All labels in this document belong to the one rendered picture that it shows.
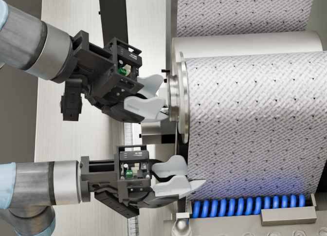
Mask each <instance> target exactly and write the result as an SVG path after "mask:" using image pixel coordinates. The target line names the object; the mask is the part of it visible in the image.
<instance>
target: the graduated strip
mask: <svg viewBox="0 0 327 236"><path fill-rule="evenodd" d="M123 130H124V145H134V129H133V123H123ZM125 151H135V148H134V147H130V148H125ZM127 234H128V236H139V222H138V216H135V217H132V218H129V219H127Z"/></svg>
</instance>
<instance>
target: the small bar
mask: <svg viewBox="0 0 327 236"><path fill-rule="evenodd" d="M260 217H261V223H262V226H269V225H285V224H301V223H315V222H316V219H317V215H316V211H315V207H314V206H308V207H292V208H276V209H261V212H260Z"/></svg>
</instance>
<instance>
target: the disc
mask: <svg viewBox="0 0 327 236"><path fill-rule="evenodd" d="M178 62H180V65H181V71H182V84H183V100H184V132H183V134H182V141H183V143H184V144H186V143H187V141H188V97H187V82H186V71H185V62H184V57H183V53H182V52H179V53H178Z"/></svg>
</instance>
